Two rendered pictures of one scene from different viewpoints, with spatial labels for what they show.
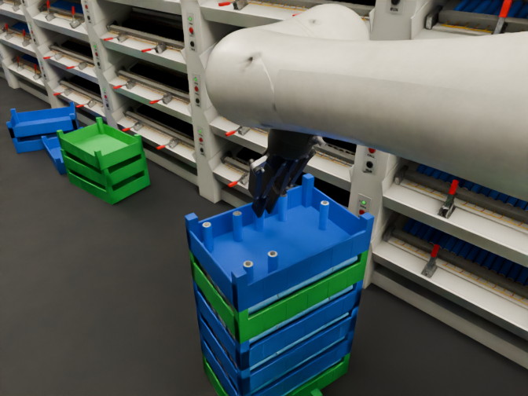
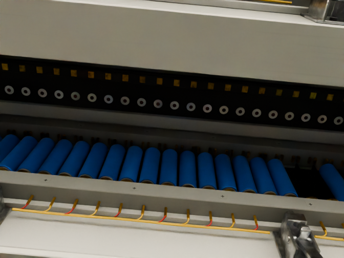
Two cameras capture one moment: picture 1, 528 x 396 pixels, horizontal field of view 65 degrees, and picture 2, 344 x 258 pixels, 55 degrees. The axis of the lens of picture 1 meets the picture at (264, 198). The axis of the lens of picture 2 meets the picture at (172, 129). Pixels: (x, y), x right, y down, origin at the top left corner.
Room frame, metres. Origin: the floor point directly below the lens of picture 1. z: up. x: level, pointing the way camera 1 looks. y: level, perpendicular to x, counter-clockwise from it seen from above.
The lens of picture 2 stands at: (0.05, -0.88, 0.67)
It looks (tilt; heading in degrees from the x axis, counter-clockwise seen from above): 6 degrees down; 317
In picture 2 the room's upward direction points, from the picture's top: 5 degrees clockwise
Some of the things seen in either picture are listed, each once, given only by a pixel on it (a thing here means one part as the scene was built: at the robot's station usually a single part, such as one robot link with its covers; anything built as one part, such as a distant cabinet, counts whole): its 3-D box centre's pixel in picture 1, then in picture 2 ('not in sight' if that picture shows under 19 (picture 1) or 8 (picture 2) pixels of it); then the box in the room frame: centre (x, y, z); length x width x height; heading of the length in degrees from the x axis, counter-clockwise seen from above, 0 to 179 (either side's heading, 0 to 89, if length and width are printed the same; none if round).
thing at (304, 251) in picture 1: (279, 232); not in sight; (0.64, -0.03, 0.44); 0.30 x 0.20 x 0.08; 123
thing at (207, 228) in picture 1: (207, 237); not in sight; (0.63, 0.11, 0.44); 0.02 x 0.02 x 0.06
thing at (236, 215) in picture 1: (237, 226); not in sight; (0.66, 0.05, 0.44); 0.02 x 0.02 x 0.06
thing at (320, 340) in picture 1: (276, 317); not in sight; (0.64, -0.03, 0.20); 0.30 x 0.20 x 0.08; 123
